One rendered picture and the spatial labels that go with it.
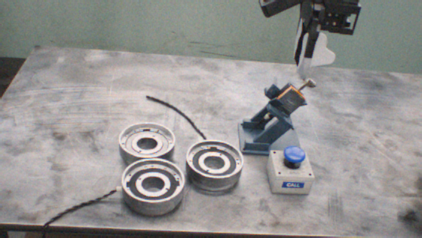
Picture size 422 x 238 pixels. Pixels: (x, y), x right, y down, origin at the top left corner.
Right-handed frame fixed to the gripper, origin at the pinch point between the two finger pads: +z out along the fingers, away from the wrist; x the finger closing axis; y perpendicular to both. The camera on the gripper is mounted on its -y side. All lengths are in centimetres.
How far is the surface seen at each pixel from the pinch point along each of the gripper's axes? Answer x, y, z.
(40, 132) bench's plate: -4, -49, 18
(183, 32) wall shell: 148, -26, 63
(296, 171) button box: -14.2, 0.5, 13.7
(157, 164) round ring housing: -13.7, -24.3, 15.0
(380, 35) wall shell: 153, 85, 55
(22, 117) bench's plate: 1, -54, 18
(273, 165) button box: -12.9, -3.5, 13.7
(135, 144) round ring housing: -8.7, -29.1, 15.1
